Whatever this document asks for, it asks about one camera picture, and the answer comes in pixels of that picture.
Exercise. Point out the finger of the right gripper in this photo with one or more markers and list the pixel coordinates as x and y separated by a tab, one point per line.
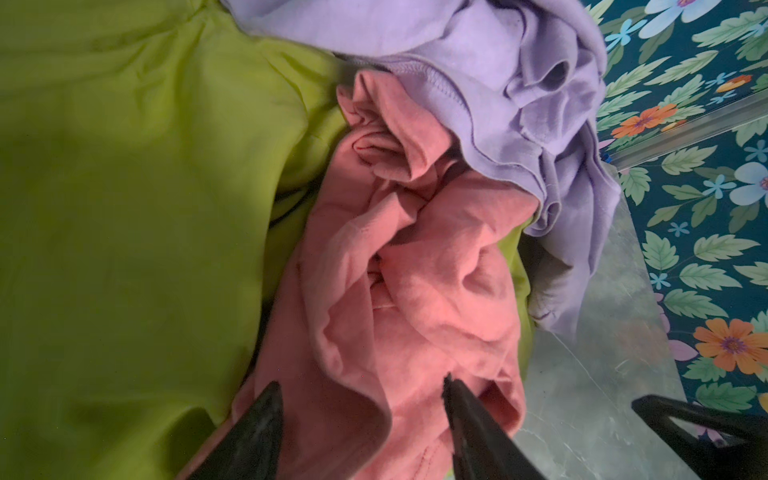
714	444

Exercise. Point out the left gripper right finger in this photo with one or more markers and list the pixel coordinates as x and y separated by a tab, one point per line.
481	448

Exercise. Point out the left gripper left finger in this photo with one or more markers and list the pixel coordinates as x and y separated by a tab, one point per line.
251	449

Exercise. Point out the pink cloth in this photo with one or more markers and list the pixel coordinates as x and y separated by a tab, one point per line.
402	277

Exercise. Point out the lavender purple cloth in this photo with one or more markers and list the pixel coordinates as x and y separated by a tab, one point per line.
519	83

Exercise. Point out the lime green jacket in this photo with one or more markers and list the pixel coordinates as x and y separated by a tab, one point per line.
158	167

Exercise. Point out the aluminium frame right post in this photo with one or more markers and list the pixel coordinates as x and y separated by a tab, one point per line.
732	116

